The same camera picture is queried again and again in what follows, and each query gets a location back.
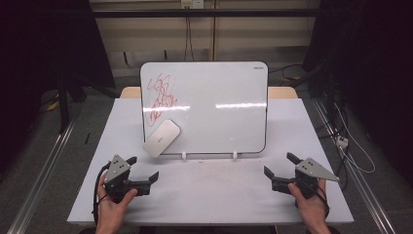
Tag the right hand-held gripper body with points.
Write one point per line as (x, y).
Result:
(311, 170)

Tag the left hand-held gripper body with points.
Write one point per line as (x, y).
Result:
(118, 169)

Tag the white whiteboard eraser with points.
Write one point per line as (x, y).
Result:
(161, 138)

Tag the white whiteboard with black rim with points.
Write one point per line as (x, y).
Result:
(214, 126)

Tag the person's right hand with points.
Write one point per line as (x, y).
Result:
(313, 209)

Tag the person's left hand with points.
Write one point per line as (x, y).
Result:
(112, 213)

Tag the white whiteboard stand clip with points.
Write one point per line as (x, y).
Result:
(234, 155)
(183, 156)

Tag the white power strip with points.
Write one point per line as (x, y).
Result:
(342, 141)

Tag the black pen on floor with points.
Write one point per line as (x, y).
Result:
(87, 138)

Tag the wooden table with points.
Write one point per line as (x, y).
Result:
(282, 92)

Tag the black metal stand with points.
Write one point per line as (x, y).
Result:
(63, 107)

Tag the black curtain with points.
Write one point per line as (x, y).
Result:
(39, 48)
(373, 65)

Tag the black horizontal metal bar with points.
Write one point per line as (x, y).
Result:
(227, 13)

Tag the metal floor rail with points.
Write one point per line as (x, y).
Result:
(363, 191)
(39, 177)

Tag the thin vertical wall pipe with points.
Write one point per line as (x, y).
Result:
(213, 32)

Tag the white wall socket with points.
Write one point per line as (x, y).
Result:
(192, 3)

